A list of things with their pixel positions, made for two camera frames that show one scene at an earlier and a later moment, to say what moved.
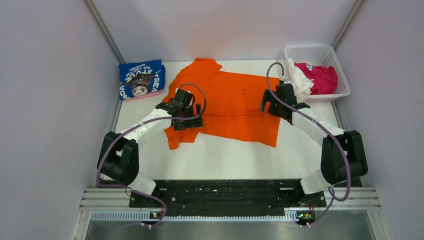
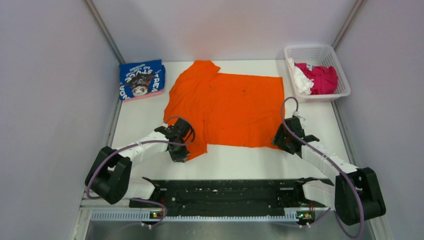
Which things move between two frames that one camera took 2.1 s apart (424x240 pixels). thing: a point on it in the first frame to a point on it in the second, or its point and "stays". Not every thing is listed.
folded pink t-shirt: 143,96 stays
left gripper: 192,123 to 181,157
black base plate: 226,197 stays
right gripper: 268,97 to 278,139
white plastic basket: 323,55 stays
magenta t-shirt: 325,78 stays
